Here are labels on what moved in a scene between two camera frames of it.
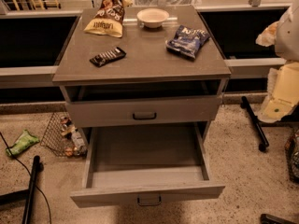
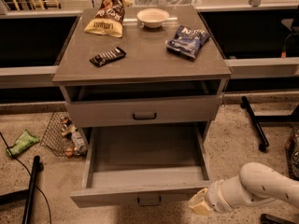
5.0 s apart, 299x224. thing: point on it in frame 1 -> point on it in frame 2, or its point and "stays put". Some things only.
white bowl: [152, 18] stays put
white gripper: [289, 36] -> [214, 195]
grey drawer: [146, 164] stays put
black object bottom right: [267, 218] stays put
